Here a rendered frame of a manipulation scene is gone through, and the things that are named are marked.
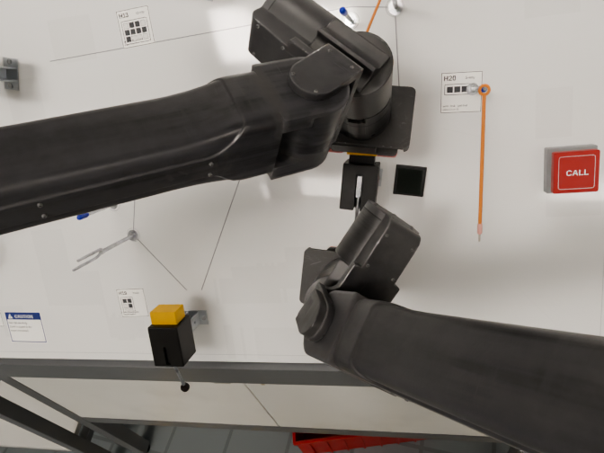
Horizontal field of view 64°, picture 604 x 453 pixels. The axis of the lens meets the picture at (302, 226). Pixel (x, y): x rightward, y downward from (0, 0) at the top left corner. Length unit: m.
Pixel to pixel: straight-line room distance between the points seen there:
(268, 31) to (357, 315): 0.24
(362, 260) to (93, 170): 0.23
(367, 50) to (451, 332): 0.24
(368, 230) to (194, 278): 0.41
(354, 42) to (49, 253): 0.65
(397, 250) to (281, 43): 0.20
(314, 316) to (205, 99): 0.18
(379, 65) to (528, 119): 0.31
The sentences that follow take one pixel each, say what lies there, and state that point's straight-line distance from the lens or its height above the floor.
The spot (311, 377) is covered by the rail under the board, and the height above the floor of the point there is 0.84.
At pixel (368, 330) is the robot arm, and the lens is 0.35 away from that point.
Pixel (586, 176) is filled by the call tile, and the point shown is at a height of 1.11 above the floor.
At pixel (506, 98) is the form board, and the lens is 0.67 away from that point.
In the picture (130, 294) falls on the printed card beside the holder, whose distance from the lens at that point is 0.85.
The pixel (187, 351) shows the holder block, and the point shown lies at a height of 0.97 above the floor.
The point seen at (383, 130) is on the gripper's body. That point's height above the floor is 1.25.
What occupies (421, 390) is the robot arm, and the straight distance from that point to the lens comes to 0.29.
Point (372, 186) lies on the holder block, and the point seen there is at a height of 1.15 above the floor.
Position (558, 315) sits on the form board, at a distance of 0.76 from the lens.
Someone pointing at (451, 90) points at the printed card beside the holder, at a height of 1.18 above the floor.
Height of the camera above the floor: 1.58
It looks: 50 degrees down
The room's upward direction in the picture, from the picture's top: 19 degrees counter-clockwise
